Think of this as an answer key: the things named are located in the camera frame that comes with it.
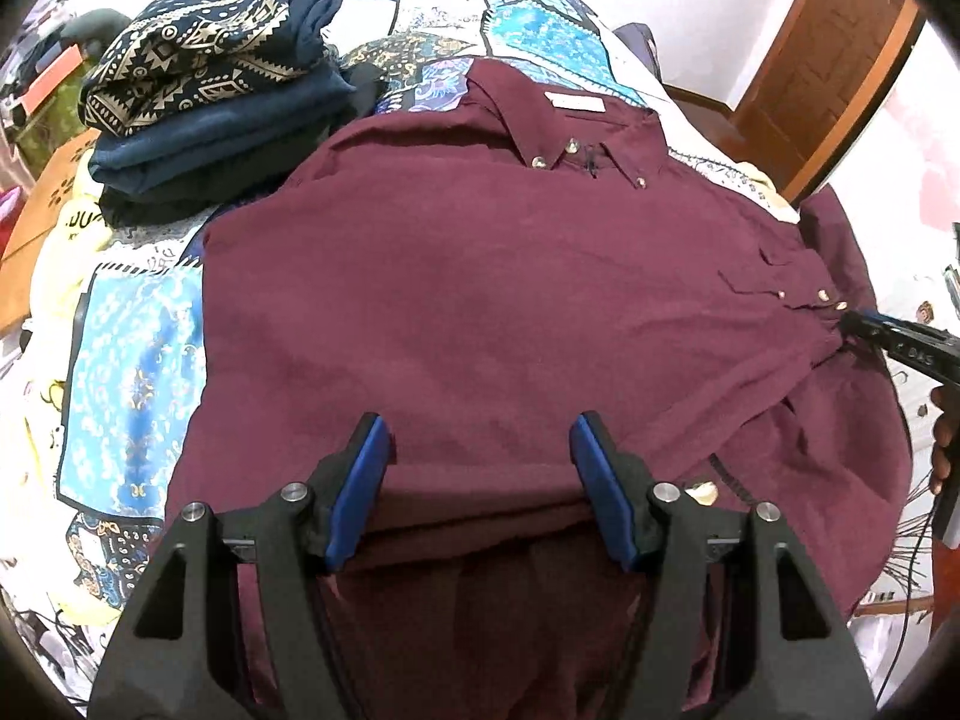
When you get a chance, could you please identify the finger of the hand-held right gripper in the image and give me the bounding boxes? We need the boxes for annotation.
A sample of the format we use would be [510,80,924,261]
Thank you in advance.
[838,307,905,357]

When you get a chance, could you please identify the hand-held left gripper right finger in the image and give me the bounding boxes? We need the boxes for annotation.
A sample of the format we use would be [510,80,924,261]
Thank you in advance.
[568,411,878,720]

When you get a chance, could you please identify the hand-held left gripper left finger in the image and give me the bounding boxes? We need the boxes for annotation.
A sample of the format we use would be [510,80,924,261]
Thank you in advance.
[88,412,395,720]

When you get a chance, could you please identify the maroon button-up shirt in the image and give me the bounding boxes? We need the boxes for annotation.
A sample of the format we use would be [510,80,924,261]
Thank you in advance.
[161,60,912,720]

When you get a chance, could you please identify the person's right hand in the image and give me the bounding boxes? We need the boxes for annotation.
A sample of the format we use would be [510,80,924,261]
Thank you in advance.
[928,382,960,497]

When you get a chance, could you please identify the blue patchwork bedsheet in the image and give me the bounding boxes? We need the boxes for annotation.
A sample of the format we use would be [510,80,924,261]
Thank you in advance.
[0,0,803,713]

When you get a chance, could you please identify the brown wooden door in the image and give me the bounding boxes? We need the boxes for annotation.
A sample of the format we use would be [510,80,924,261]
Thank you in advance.
[731,0,927,203]

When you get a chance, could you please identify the black folded garment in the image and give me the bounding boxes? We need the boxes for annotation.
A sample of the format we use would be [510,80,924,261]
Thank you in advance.
[101,64,383,226]

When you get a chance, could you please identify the grey bag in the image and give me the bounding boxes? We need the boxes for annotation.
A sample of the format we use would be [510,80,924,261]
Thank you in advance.
[615,21,665,83]

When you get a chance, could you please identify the navy folded garment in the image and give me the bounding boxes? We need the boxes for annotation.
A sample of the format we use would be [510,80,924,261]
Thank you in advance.
[90,0,357,188]

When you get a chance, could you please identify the yellow printed cloth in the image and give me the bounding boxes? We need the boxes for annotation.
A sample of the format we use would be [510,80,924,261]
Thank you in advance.
[26,157,113,331]

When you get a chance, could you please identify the navy patterned folded cloth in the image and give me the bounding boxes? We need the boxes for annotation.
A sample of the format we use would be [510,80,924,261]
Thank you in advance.
[81,0,301,137]

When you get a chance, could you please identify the dark green bag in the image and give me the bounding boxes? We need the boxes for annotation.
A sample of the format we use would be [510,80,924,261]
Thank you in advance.
[60,7,132,53]

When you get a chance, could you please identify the black cable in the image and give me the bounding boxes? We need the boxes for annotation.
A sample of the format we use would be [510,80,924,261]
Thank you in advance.
[870,480,938,698]

